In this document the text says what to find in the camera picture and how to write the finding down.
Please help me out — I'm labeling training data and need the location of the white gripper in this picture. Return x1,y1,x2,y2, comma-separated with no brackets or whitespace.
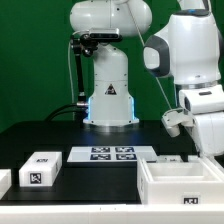
192,111,224,156

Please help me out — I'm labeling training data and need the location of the white cabinet body box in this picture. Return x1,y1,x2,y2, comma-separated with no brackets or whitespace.
137,156,224,205

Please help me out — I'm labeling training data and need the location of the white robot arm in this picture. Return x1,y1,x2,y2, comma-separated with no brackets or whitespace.
70,0,224,156

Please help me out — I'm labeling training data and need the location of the white block with marker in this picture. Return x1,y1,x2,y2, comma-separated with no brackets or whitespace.
19,152,62,187

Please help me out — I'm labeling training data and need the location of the white part at left edge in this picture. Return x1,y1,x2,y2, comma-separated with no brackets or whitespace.
0,169,11,200

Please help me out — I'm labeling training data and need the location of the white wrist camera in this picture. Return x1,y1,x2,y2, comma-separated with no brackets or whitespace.
161,108,193,137

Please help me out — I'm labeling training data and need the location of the black cable bundle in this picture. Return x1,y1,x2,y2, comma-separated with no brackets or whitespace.
43,103,88,122

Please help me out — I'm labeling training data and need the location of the white marker base plate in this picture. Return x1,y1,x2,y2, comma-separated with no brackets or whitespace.
67,146,157,163

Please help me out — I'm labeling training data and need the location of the grey depth camera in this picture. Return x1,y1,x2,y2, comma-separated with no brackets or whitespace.
89,28,122,42

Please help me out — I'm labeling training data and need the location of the white front table rail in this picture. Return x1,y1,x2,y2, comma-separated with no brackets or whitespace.
0,204,224,224

